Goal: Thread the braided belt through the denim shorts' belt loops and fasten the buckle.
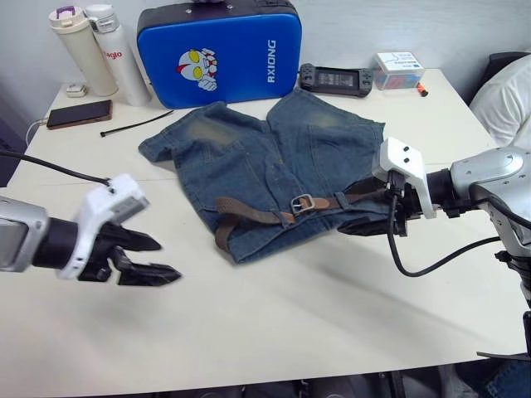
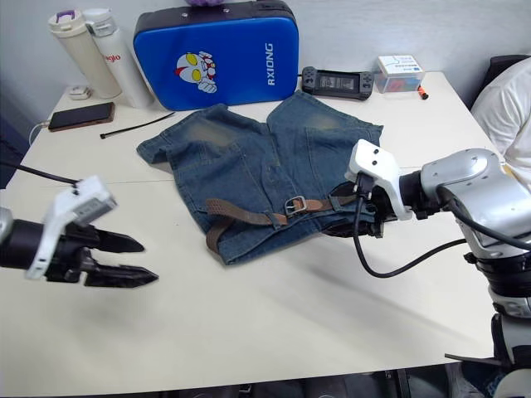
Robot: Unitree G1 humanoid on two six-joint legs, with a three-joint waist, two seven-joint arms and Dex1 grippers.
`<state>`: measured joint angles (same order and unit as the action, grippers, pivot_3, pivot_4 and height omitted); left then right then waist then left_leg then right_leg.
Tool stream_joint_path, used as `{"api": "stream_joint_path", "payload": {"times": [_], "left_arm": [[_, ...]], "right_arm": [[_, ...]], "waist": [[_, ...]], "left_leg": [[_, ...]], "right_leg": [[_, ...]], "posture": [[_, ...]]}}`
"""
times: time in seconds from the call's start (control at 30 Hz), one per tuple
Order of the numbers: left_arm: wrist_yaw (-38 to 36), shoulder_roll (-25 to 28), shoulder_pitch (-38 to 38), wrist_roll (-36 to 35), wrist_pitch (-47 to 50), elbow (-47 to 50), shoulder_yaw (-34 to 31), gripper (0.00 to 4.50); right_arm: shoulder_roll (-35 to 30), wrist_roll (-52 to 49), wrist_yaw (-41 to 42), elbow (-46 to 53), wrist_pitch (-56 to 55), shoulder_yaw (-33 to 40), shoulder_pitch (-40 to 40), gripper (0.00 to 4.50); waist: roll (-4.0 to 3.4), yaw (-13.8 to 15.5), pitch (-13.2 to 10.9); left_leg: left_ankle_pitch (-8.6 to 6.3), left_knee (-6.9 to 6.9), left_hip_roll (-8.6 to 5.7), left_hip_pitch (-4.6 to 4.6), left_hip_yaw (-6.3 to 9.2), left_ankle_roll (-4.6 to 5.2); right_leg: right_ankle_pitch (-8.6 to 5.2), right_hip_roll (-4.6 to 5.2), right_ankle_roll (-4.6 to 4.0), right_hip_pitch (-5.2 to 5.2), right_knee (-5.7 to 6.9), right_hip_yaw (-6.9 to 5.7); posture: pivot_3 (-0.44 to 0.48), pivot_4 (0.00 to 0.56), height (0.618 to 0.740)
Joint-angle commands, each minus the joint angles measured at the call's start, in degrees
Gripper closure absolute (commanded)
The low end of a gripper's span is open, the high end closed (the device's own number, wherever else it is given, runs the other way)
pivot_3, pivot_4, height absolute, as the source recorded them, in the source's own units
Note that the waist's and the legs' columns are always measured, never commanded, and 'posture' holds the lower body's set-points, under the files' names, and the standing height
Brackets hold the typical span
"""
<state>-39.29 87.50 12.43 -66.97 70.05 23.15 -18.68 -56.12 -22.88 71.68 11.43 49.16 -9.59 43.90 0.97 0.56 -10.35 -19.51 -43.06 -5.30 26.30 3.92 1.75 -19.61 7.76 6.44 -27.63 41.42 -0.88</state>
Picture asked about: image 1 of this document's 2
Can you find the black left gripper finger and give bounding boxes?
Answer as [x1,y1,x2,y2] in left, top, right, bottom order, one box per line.
[119,226,162,252]
[110,248,183,287]

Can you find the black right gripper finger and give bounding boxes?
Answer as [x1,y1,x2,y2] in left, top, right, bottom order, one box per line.
[336,213,395,238]
[346,177,389,200]

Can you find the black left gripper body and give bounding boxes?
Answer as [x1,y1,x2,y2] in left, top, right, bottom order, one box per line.
[78,221,126,283]

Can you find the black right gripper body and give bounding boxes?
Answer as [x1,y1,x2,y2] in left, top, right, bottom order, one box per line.
[373,172,424,238]

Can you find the brown braided belt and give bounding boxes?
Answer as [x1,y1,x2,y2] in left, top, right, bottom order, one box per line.
[214,191,374,254]

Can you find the blue denim shorts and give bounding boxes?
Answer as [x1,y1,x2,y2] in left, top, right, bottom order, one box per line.
[138,86,389,265]

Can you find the blue denim cloth under table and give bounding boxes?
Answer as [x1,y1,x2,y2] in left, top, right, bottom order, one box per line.
[485,360,531,398]

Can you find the black handheld game console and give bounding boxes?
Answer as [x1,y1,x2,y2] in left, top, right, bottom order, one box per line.
[299,62,373,99]

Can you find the clear plastic card box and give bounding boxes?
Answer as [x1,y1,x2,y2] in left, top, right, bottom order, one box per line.
[372,51,426,92]

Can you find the black zip tie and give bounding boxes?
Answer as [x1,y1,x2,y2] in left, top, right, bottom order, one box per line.
[100,109,174,138]

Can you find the smartphone in brown case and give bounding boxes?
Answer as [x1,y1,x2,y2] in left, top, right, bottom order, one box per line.
[46,99,114,131]

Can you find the dark purple furniture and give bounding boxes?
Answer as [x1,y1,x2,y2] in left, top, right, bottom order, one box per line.
[0,78,28,187]

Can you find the black chair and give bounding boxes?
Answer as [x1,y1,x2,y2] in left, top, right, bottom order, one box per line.
[468,51,531,104]

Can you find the white bottle red lettering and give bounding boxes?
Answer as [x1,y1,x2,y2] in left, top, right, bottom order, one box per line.
[85,3,153,107]

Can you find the blue padded cartoon bag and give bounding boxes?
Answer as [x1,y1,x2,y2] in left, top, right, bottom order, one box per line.
[136,0,302,110]

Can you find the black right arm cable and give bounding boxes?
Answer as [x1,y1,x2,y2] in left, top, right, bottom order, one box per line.
[386,182,531,278]

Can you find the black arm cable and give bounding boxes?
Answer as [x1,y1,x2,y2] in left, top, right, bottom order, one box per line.
[0,149,112,186]
[386,182,531,278]

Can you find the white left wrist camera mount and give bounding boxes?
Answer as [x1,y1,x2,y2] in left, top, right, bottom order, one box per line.
[56,173,150,281]

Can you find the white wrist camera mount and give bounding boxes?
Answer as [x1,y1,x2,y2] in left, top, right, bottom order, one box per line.
[56,173,150,281]
[371,136,437,220]

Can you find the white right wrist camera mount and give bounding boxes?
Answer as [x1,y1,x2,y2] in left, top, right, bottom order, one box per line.
[371,136,437,220]

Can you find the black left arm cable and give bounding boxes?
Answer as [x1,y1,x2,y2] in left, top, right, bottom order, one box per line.
[0,149,112,186]

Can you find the white charging cable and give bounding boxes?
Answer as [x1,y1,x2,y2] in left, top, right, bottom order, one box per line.
[25,118,50,146]

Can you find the cream thermos bottle purple strap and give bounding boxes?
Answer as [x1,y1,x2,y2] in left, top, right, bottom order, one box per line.
[48,4,119,97]

